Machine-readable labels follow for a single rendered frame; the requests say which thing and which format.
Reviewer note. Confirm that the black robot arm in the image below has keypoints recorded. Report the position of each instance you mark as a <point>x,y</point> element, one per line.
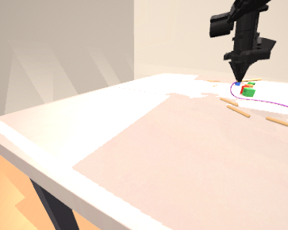
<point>246,15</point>

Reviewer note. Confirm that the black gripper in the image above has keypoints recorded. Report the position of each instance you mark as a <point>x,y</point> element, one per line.
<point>244,54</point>

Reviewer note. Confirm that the light green block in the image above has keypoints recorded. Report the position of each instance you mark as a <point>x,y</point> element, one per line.
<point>248,92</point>

